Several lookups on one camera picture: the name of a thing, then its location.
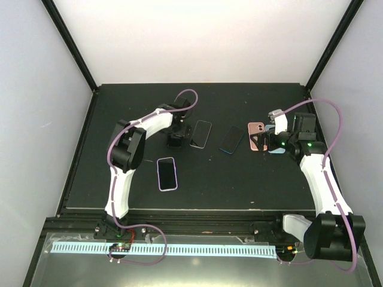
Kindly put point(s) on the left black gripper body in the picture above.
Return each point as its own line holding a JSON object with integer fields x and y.
{"x": 182, "y": 133}

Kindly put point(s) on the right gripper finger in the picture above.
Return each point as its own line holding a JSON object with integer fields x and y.
{"x": 258, "y": 138}
{"x": 260, "y": 148}

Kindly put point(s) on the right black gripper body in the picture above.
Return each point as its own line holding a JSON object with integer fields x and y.
{"x": 272, "y": 144}

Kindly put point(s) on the light-blue phone case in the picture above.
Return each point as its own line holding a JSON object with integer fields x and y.
{"x": 278, "y": 150}

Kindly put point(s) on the pink phone case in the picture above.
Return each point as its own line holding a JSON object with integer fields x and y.
{"x": 254, "y": 129}

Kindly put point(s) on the blue phone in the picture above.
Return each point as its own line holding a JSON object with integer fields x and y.
{"x": 231, "y": 140}

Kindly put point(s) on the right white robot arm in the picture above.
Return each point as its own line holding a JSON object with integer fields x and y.
{"x": 336, "y": 232}

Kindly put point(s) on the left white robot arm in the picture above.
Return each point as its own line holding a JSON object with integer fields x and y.
{"x": 126, "y": 152}

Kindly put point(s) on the phone in black case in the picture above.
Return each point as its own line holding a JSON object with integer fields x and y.
{"x": 174, "y": 142}

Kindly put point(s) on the phone in lilac case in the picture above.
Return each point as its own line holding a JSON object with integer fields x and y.
{"x": 167, "y": 174}

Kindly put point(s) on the right small circuit board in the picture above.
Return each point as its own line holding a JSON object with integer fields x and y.
{"x": 287, "y": 250}

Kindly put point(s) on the small circuit board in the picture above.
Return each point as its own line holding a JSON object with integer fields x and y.
{"x": 287, "y": 250}
{"x": 119, "y": 247}

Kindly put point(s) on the left small circuit board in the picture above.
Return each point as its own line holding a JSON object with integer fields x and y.
{"x": 119, "y": 247}

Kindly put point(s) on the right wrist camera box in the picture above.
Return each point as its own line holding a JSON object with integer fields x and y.
{"x": 278, "y": 118}

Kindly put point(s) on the right black frame post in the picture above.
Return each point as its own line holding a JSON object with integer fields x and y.
{"x": 333, "y": 43}

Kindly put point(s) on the black frame post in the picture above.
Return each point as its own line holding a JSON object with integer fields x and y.
{"x": 65, "y": 34}
{"x": 333, "y": 43}

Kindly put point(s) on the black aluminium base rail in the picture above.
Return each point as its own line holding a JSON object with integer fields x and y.
{"x": 262, "y": 226}

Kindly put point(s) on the white slotted cable duct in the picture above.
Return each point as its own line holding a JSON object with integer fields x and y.
{"x": 184, "y": 250}

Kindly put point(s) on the left black frame post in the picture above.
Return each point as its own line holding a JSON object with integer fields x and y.
{"x": 65, "y": 34}

